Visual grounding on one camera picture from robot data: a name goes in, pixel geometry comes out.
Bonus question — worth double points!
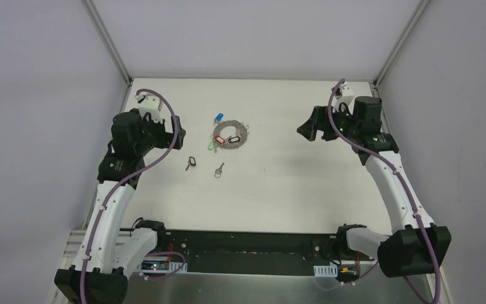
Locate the large metal keyring disc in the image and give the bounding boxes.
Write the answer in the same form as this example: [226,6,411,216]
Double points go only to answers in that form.
[211,120,249,152]

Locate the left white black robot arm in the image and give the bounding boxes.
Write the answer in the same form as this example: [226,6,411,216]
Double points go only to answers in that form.
[54,109,186,303]

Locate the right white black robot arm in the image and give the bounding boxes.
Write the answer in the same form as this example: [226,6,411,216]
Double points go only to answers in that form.
[297,96,452,277]

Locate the key with black tag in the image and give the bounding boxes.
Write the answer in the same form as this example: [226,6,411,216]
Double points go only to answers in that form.
[185,156,196,171]

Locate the red key tag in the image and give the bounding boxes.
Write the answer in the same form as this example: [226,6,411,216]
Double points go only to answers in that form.
[214,136,226,145]

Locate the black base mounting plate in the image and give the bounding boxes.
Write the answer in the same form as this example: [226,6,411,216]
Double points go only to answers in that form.
[137,229,370,276]

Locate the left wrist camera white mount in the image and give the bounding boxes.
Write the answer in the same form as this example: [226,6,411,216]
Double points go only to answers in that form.
[135,92,163,123]

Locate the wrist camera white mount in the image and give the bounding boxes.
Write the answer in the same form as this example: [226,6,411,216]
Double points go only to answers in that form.
[332,82,356,110]
[135,92,163,123]

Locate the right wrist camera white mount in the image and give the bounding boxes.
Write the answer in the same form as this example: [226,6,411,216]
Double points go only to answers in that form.
[332,82,356,110]

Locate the silver key with small ring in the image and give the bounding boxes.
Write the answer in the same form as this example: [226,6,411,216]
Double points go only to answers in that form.
[214,162,225,179]

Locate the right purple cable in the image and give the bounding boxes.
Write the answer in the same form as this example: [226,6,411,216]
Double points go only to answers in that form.
[328,78,442,304]

